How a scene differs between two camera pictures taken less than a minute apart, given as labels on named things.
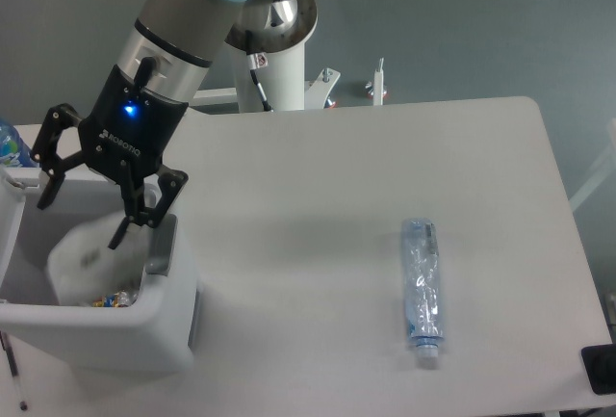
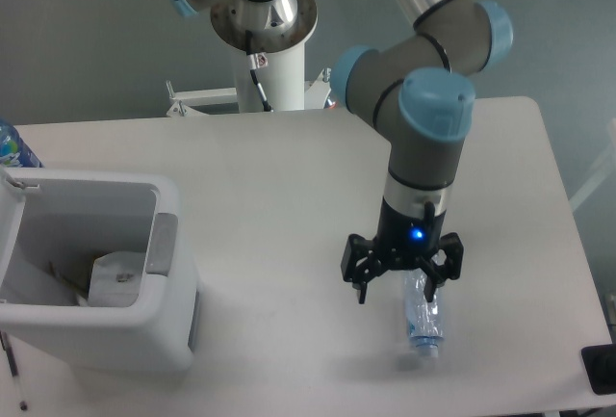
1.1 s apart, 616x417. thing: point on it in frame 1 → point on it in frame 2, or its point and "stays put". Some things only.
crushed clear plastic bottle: [422, 269] stays put
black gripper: [126, 132] → [404, 243]
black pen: [8, 349] stays put
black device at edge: [600, 365] stays put
